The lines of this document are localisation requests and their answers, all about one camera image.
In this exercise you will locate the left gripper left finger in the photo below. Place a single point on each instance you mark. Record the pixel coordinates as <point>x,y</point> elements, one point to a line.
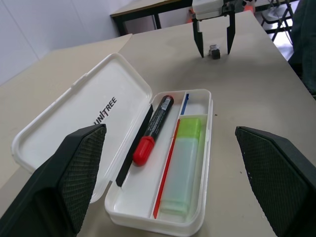
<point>49,192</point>

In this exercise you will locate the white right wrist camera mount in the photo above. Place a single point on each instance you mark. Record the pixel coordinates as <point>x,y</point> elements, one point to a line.
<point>206,8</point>

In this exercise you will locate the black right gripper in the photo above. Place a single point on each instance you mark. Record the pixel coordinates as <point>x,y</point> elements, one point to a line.
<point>233,5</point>

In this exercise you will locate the green and white glue stick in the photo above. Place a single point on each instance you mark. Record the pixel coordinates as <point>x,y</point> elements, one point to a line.
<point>182,160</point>

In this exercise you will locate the white chair with black legs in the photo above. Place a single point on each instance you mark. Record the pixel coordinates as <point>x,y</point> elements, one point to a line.
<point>271,16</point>

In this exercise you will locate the red capped black marker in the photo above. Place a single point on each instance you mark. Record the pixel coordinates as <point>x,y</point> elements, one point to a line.
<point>158,118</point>

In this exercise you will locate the white pen case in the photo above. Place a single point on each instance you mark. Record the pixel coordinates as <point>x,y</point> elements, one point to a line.
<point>81,106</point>

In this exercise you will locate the black binder clip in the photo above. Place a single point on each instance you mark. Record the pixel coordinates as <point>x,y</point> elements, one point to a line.
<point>215,52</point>

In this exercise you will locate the dark green fabric mass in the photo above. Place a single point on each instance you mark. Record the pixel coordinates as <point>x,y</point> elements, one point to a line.
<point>306,49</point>

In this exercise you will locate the orange background object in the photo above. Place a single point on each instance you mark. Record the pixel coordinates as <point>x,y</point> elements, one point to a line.
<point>191,16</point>

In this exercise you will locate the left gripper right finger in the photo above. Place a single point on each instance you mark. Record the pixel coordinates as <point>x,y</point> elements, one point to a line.
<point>284,187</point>

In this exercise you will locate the black framed background desk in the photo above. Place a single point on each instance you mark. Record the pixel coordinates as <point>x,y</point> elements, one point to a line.
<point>138,11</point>

